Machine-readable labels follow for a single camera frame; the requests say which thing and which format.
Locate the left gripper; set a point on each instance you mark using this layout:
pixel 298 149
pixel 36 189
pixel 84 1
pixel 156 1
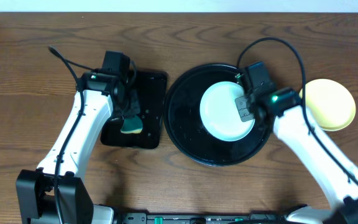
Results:
pixel 135 98

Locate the green yellow sponge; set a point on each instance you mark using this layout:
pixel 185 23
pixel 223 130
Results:
pixel 132 125

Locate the light blue plate back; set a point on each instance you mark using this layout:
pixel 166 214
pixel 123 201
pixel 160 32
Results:
pixel 224 112

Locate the yellow plate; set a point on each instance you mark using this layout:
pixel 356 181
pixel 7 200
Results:
pixel 331 104

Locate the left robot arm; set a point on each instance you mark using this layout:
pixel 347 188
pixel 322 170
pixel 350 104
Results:
pixel 55 192

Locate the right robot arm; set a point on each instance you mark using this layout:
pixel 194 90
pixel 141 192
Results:
pixel 294 125

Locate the black rectangular tray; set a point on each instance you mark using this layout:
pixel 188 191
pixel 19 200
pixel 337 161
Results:
pixel 151 87

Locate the black round tray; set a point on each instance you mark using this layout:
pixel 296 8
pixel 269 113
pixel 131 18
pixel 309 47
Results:
pixel 184 126

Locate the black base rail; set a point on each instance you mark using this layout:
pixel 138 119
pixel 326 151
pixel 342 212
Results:
pixel 166 218

